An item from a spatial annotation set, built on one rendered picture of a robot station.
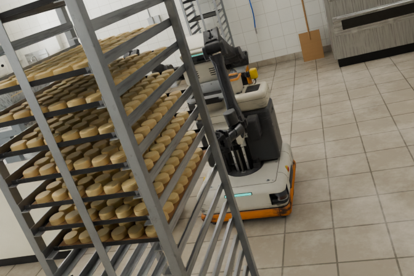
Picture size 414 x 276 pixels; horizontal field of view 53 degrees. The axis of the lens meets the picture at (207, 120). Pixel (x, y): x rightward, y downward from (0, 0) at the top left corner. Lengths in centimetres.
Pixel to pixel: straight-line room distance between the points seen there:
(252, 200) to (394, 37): 350
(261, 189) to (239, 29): 424
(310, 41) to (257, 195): 394
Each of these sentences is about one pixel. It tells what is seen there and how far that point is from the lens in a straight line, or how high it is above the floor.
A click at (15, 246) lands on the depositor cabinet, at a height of 19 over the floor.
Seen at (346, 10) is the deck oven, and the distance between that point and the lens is 554.
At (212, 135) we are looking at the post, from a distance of 169.
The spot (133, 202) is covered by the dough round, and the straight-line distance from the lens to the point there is 132.
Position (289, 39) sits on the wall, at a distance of 661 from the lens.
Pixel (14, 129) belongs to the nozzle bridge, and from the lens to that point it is 294.
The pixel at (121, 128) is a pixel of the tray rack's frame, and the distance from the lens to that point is 107.
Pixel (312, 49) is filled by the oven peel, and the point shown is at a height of 15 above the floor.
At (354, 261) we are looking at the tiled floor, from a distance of 248.
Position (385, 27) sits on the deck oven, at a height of 39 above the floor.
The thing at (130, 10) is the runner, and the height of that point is 159.
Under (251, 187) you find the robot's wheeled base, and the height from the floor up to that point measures 28.
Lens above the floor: 163
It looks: 19 degrees down
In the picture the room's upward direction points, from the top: 17 degrees counter-clockwise
